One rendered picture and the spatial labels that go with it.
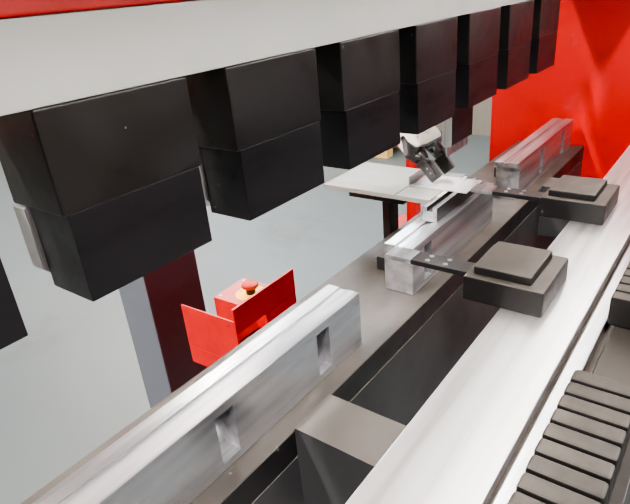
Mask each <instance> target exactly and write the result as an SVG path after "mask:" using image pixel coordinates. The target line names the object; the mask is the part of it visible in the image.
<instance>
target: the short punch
mask: <svg viewBox="0 0 630 504"><path fill-rule="evenodd" d="M472 121H473V107H471V108H469V109H461V108H455V116H453V117H451V118H449V119H447V120H445V121H443V122H442V146H443V147H446V157H448V156H449V155H451V154H452V153H454V152H456V151H457V150H459V149H460V148H462V147H464V146H465V145H467V144H468V136H470V135H471V134H472Z"/></svg>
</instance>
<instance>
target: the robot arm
mask: <svg viewBox="0 0 630 504"><path fill-rule="evenodd" d="M429 144H430V145H429ZM398 146H399V148H400V149H401V150H402V152H403V153H404V157H405V158H406V159H408V160H410V161H412V162H413V163H415V164H416V165H417V167H418V168H421V169H422V171H423V172H424V174H425V175H426V176H427V178H428V179H429V181H430V182H431V183H433V182H434V181H436V180H437V179H438V178H440V177H441V176H442V175H443V173H444V174H446V173H448V172H449V171H450V170H452V169H453V168H455V164H454V163H453V161H452V160H451V158H450V157H449V156H448V157H446V152H445V151H446V150H445V148H444V147H443V146H442V138H441V133H440V131H439V130H438V128H437V127H436V126H434V127H432V128H430V129H428V130H426V131H424V132H422V133H420V134H418V135H417V134H405V133H400V144H399V145H398ZM432 147H434V150H433V149H432ZM425 149H426V150H427V151H428V152H429V153H430V154H431V155H432V156H433V157H434V158H436V159H434V161H435V162H436V164H437V165H438V166H437V165H436V164H435V162H434V161H433V159H432V160H430V159H429V157H428V154H427V152H426V150H425ZM420 154H422V156H421V155H420ZM438 167H439V168H440V169H441V171H442V172H443V173H442V172H441V171H440V169H439V168H438Z"/></svg>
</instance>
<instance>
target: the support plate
mask: <svg viewBox="0 0 630 504"><path fill-rule="evenodd" d="M418 170H419V169H417V168H409V167H400V166H392V165H384V164H375V163H367V162H365V163H363V164H361V165H360V166H358V167H356V168H354V169H352V170H350V171H348V172H346V173H344V174H342V175H340V176H338V177H336V178H334V179H332V180H331V181H329V182H327V183H325V184H324V188H327V189H333V190H340V191H346V192H352V193H358V194H365V195H371V196H377V197H384V198H390V199H396V200H402V201H409V202H415V203H421V204H427V203H428V202H429V201H431V200H432V199H434V198H435V197H436V196H437V195H439V194H440V193H441V192H443V190H435V189H428V188H421V187H413V186H412V187H407V186H408V185H409V176H410V175H411V174H413V173H415V172H416V171H418ZM441 172H442V171H441ZM442 173H443V172H442ZM442 176H450V177H458V178H462V177H464V176H466V174H458V173H450V172H448V173H446V174H444V173H443V175H442ZM405 187H407V188H406V189H404V188H405ZM402 189H404V190H403V191H401V192H399V191H400V190H402ZM397 192H399V193H398V194H396V193H397ZM394 194H396V195H394Z"/></svg>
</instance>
